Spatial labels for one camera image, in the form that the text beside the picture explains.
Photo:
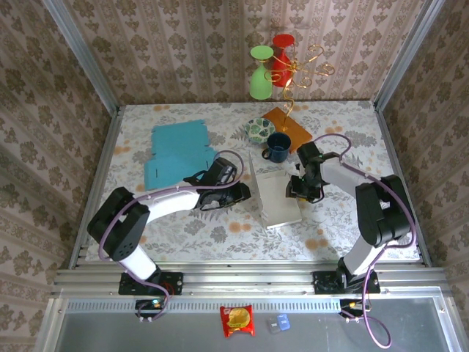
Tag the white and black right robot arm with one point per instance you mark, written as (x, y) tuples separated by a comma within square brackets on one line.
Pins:
[(340, 174)]

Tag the red wine glass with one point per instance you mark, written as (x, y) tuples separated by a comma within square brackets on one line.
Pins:
[(282, 64)]

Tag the small grey packet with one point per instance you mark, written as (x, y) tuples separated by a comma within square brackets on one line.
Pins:
[(272, 325)]

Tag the green leaf pattern bowl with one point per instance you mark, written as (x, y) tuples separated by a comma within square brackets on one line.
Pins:
[(260, 129)]

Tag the green wine glass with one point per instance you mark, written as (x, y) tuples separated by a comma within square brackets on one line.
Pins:
[(259, 82)]

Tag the small blue packet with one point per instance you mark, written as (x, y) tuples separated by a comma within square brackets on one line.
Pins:
[(284, 321)]

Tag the dark blue mug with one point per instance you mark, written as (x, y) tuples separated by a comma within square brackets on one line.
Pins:
[(278, 146)]

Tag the white paper box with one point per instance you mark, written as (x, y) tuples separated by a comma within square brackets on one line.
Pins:
[(278, 198)]

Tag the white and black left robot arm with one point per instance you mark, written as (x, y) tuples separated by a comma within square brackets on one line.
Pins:
[(172, 203)]

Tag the teal paper box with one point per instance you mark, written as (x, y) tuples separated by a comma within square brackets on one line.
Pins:
[(176, 154)]

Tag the red snack packet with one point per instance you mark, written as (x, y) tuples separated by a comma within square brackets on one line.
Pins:
[(237, 320)]

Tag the aluminium frame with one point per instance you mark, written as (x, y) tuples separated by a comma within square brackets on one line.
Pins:
[(249, 280)]

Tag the floral tablecloth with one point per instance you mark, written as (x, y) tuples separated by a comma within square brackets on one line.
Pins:
[(205, 234)]

